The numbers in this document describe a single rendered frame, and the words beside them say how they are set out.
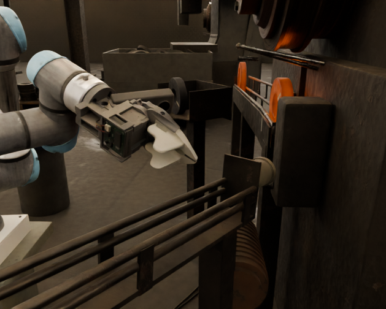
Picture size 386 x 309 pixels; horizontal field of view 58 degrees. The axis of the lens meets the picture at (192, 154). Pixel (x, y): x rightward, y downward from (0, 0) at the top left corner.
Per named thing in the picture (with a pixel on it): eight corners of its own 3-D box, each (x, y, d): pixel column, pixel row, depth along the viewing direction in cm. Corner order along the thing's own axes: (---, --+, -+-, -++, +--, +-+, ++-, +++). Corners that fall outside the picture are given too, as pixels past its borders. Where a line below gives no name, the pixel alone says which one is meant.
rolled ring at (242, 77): (240, 61, 191) (247, 61, 191) (238, 62, 209) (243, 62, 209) (239, 95, 195) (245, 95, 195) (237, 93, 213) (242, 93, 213)
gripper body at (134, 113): (124, 167, 57) (75, 130, 61) (158, 143, 63) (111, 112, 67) (127, 130, 52) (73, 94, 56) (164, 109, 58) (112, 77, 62)
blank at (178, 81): (173, 100, 159) (165, 100, 158) (177, 70, 149) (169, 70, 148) (184, 121, 149) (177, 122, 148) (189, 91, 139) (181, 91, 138)
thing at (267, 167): (274, 188, 70) (278, 160, 69) (253, 200, 63) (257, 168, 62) (248, 181, 74) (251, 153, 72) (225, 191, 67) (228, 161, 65)
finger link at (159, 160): (175, 189, 55) (132, 158, 58) (196, 170, 59) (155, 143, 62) (178, 175, 53) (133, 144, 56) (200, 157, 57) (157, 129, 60)
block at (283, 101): (313, 194, 85) (326, 95, 77) (323, 209, 77) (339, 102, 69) (269, 193, 85) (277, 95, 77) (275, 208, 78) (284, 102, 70)
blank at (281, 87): (281, 141, 102) (270, 141, 102) (278, 94, 107) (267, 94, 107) (296, 119, 88) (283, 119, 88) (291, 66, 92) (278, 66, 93)
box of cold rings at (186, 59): (206, 111, 424) (207, 43, 398) (212, 130, 346) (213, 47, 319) (121, 112, 421) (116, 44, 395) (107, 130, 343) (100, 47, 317)
